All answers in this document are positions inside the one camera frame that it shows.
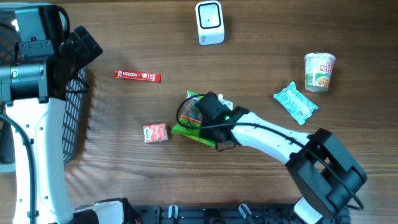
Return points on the small orange juice carton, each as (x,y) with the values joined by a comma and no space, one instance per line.
(155,133)

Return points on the white chicken cup noodles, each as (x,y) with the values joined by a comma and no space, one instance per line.
(318,70)

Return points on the green gummy candy bag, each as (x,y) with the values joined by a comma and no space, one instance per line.
(190,116)

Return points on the red Nescafe coffee stick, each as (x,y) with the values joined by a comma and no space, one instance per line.
(141,76)

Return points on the light teal packet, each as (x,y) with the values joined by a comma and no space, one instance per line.
(299,107)

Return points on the white cube barcode scanner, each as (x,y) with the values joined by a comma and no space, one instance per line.
(210,24)

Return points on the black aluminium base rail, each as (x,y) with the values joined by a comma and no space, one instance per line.
(279,213)

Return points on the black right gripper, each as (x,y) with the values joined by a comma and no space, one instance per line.
(208,106)

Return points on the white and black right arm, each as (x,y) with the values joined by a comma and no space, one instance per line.
(325,173)

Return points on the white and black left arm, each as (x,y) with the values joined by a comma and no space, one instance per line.
(47,58)

